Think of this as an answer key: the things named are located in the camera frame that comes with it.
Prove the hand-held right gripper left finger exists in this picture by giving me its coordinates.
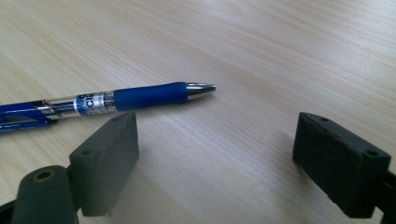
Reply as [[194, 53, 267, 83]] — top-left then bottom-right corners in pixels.
[[67, 112, 140, 217]]

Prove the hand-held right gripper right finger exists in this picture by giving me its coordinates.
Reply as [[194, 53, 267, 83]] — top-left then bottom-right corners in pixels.
[[291, 111, 392, 219]]

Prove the blue retractable pen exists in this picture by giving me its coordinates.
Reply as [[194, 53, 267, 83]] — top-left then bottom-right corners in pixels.
[[0, 81, 217, 135]]

